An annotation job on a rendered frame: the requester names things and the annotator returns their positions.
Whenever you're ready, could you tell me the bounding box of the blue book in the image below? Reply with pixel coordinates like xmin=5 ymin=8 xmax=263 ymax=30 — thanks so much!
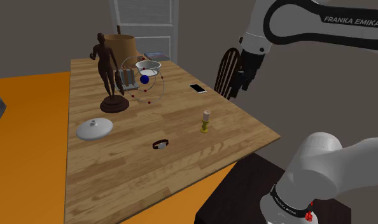
xmin=143 ymin=51 xmax=171 ymax=62

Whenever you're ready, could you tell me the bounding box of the dark brown human figure statue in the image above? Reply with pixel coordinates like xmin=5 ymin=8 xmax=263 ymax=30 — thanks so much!
xmin=89 ymin=32 xmax=130 ymax=114

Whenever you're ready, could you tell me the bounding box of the wooden table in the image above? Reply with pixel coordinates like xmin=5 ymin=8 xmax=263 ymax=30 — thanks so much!
xmin=63 ymin=57 xmax=281 ymax=224

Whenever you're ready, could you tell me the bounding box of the white panel door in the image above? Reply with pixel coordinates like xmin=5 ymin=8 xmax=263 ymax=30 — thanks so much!
xmin=108 ymin=0 xmax=180 ymax=63

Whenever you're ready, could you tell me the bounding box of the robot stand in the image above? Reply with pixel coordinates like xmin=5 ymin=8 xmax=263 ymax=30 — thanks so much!
xmin=193 ymin=153 xmax=353 ymax=224

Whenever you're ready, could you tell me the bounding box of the white phone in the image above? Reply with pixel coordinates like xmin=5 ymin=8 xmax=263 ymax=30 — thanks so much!
xmin=188 ymin=83 xmax=208 ymax=94

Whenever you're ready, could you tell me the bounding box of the dark brown wooden chair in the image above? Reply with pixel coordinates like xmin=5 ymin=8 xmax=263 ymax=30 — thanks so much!
xmin=213 ymin=46 xmax=242 ymax=101

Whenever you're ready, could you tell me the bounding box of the candle on yellow holder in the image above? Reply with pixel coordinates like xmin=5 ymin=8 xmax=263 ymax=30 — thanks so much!
xmin=199 ymin=109 xmax=212 ymax=134

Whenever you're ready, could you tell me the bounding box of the white lid with knob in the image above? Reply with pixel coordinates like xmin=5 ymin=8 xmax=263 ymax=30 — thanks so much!
xmin=75 ymin=118 xmax=114 ymax=142

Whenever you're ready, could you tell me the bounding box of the white bowl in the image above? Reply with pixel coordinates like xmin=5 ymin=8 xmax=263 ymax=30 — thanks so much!
xmin=134 ymin=60 xmax=162 ymax=78

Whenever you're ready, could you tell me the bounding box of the brown strap wristwatch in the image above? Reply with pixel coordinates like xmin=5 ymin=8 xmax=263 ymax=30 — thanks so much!
xmin=151 ymin=139 xmax=170 ymax=151

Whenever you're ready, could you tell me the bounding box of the wire atom model blue ball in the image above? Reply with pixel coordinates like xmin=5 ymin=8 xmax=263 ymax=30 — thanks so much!
xmin=118 ymin=55 xmax=166 ymax=105

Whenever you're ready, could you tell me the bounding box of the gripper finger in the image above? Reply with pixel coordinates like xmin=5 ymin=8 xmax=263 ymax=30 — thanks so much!
xmin=230 ymin=70 xmax=246 ymax=101
xmin=242 ymin=74 xmax=256 ymax=92

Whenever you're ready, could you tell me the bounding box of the tan cylindrical basket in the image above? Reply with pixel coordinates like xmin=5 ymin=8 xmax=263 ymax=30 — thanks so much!
xmin=103 ymin=25 xmax=137 ymax=67

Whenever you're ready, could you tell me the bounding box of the grey rack with wooden slats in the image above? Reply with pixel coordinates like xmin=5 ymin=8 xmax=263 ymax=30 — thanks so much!
xmin=115 ymin=68 xmax=137 ymax=91

